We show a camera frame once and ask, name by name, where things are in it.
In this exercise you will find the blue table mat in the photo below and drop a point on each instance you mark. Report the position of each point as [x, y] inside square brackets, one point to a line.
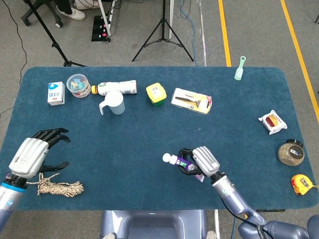
[149, 129]

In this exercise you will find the white table leg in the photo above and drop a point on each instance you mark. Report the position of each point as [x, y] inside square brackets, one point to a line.
[216, 224]

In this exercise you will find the yellow tape measure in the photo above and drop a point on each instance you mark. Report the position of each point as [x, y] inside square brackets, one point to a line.
[301, 185]

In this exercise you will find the seated person in black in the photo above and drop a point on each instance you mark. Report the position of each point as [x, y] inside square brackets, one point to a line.
[74, 15]

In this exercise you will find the white plastic bottle caps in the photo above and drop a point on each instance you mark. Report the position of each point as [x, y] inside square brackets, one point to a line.
[166, 157]

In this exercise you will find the black light stand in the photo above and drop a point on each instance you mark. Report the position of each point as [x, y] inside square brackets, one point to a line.
[47, 32]

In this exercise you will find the glass jar with black lid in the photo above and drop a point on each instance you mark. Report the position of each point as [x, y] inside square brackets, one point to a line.
[290, 154]

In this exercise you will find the white bottle with yellow cap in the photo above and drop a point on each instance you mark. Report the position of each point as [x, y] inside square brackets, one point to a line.
[119, 87]

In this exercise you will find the white desk leg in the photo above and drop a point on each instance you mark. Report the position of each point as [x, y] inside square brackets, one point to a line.
[104, 17]
[171, 20]

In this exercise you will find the razor in blister pack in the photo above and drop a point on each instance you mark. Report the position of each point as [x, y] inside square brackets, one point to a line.
[192, 100]

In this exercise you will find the wrapped snack cake packet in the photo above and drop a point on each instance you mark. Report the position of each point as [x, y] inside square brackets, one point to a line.
[272, 122]

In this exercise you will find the black power strip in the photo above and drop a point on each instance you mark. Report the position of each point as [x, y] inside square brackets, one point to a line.
[98, 30]

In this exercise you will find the clear jar of clips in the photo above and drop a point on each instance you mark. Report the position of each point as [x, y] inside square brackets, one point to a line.
[78, 85]

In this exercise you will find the purple tube with white cap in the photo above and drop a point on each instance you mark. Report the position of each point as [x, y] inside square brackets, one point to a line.
[182, 163]

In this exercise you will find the green container with yellow lid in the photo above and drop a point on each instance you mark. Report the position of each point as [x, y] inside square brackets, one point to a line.
[156, 93]

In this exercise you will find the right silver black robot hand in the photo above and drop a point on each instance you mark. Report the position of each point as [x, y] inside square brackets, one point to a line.
[207, 159]

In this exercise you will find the blue-grey robot torso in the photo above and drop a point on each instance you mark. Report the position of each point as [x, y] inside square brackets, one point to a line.
[154, 224]

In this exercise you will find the white blue milk carton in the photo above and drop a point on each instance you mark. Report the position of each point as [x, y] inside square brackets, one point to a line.
[56, 94]

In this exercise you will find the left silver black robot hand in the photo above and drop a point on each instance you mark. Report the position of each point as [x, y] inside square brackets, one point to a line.
[27, 156]

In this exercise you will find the black office chair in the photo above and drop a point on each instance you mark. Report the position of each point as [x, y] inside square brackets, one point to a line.
[27, 19]

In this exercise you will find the pale green small bottle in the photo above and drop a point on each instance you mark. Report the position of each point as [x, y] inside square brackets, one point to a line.
[239, 72]

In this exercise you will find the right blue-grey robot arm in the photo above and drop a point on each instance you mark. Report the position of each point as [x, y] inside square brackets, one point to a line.
[229, 191]

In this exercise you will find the black camera tripod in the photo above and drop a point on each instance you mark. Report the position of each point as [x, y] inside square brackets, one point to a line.
[163, 25]

